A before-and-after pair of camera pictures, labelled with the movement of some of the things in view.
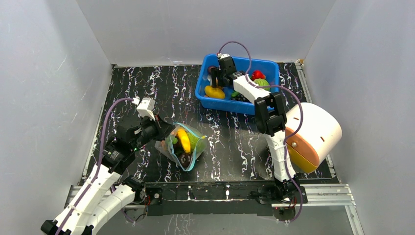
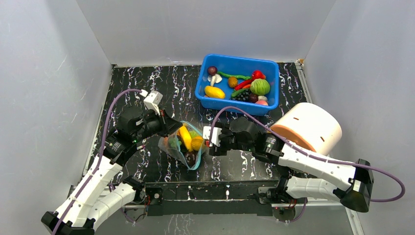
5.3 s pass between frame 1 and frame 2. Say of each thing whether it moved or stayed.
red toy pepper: stayed
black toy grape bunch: stayed
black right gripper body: moved
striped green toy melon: stayed
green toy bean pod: stayed
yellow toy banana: moved
